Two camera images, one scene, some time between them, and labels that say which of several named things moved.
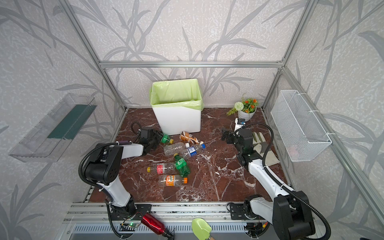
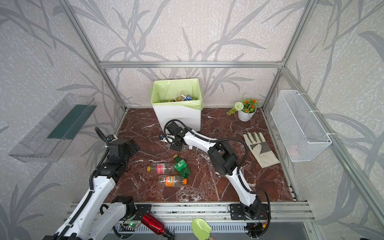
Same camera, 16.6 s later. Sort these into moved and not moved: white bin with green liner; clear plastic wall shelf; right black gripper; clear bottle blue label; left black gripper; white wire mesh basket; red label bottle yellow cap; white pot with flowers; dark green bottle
Moved: right black gripper; clear bottle blue label; left black gripper
Not moved: white pot with flowers; dark green bottle; white wire mesh basket; red label bottle yellow cap; clear plastic wall shelf; white bin with green liner
